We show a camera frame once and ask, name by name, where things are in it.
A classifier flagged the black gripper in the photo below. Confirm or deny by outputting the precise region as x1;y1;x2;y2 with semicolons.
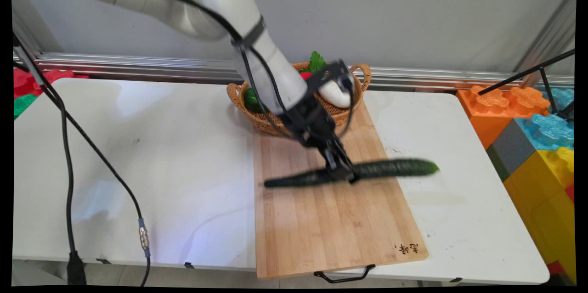
280;95;360;185

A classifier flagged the long dark green cucumber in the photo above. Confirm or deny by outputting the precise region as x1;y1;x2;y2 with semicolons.
264;158;441;188

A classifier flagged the wooden cutting board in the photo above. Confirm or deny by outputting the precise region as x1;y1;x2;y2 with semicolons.
253;99;430;280

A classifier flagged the white toy radish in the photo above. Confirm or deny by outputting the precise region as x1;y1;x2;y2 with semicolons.
318;77;353;109

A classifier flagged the woven wicker basket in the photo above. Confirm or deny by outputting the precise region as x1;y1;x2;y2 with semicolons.
226;62;372;137

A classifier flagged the green toy lettuce leaf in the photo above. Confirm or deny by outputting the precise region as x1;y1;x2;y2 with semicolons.
308;51;328;76

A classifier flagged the green toy bell pepper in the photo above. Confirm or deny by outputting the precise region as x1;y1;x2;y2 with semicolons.
243;87;268;114

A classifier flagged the orange giant building block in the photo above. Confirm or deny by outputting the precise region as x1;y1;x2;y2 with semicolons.
456;85;551;149

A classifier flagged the grey giant building block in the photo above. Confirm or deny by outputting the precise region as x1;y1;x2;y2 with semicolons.
486;118;537;182

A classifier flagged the yellow giant building block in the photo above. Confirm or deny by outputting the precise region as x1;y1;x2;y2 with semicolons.
503;147;577;281

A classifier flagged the blue giant building block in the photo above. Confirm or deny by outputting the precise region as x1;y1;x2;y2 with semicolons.
514;87;576;151

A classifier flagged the black tripod stand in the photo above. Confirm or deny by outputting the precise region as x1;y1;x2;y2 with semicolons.
478;49;577;122

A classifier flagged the green giant building block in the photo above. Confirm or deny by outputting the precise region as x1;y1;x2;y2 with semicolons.
13;93;38;116

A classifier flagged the red giant building block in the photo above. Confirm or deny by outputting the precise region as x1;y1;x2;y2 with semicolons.
13;67;89;99

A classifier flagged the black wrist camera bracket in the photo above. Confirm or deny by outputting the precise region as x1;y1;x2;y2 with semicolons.
305;59;356;101

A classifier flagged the black metal board handle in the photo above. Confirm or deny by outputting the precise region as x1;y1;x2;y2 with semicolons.
314;264;376;284

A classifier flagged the thin cable with metal connector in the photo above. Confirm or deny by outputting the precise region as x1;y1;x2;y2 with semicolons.
13;31;152;286

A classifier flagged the aluminium frame rail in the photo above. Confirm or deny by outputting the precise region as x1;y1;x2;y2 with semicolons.
13;52;576;92

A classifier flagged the aluminium frame post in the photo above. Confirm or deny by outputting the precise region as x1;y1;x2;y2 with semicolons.
512;0;577;87

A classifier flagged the thick black cable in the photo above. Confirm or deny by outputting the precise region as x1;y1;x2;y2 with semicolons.
13;47;88;286

